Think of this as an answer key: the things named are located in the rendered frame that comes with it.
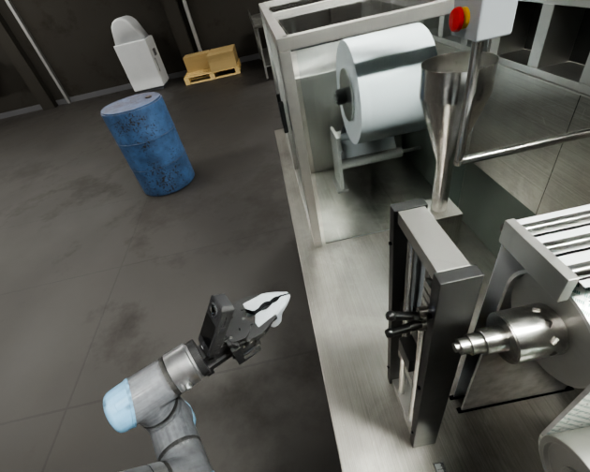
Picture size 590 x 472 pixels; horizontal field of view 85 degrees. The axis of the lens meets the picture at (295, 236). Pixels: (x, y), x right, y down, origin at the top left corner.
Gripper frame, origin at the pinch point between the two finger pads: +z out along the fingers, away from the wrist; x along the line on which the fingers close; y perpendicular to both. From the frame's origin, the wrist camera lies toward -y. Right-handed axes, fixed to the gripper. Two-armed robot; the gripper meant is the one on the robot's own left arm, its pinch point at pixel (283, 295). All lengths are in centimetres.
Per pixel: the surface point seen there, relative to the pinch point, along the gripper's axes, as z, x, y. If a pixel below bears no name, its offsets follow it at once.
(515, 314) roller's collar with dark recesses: 16.2, 30.8, -17.4
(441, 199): 48.6, 0.2, 2.1
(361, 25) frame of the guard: 50, -33, -31
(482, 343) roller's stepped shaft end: 11.2, 30.4, -15.4
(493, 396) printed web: 28, 36, 24
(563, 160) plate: 65, 16, -9
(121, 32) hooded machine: 125, -838, 115
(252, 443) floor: -25, -17, 127
